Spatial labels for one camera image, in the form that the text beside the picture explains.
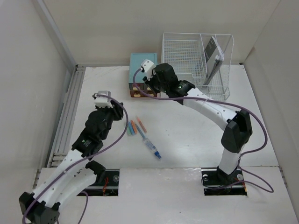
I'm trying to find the teal mini drawer chest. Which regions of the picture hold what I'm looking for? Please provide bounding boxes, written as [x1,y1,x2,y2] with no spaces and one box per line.
[128,53,158,98]

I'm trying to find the grey setup guide booklet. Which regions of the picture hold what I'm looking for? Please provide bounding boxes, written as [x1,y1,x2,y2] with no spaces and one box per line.
[203,36,224,86]

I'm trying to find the clear glue pen blue cap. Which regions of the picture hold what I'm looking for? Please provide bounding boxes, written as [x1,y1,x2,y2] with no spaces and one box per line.
[143,138,161,159]

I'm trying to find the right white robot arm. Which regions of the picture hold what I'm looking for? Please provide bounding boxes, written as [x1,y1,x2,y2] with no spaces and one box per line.
[141,59,252,185]

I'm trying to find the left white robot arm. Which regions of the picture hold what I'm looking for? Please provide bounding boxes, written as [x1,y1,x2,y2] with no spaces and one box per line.
[19,99,128,224]

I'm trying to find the blue chalk stick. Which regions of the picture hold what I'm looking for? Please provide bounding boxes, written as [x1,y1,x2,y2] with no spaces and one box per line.
[128,121,135,136]

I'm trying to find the orange chalk stick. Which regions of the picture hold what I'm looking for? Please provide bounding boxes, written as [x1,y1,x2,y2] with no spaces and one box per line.
[130,120,138,134]

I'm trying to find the green chalk stick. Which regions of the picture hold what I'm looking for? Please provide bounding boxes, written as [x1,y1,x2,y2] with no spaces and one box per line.
[127,126,133,136]

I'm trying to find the light orange marker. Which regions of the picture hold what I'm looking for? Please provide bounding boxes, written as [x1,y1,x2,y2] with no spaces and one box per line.
[136,117,147,133]

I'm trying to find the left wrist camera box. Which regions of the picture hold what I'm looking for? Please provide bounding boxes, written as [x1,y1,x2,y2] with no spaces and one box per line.
[92,91,113,108]

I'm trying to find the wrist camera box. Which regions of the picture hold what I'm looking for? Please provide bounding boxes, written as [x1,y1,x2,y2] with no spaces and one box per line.
[92,91,113,108]
[141,59,156,79]

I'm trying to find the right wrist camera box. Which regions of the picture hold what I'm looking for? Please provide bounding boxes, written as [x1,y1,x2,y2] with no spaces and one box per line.
[141,59,156,79]

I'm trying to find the white wire desk organizer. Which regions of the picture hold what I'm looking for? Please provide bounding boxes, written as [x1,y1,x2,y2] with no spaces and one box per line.
[161,33,234,101]

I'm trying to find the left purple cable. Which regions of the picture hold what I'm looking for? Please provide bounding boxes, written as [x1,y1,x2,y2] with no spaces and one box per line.
[22,93,129,224]

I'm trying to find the purple cable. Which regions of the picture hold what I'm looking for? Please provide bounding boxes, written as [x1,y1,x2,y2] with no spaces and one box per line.
[133,67,274,194]
[22,93,129,224]

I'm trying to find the aluminium frame rail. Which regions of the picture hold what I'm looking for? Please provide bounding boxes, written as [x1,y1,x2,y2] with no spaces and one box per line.
[45,65,86,168]

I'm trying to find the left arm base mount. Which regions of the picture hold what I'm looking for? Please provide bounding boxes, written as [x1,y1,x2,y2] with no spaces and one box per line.
[83,169,120,196]

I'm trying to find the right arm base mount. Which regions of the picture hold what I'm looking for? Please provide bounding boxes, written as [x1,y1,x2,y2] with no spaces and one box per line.
[201,168,247,196]

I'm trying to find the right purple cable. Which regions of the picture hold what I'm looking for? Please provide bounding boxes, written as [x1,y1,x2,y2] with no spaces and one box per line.
[133,67,274,194]

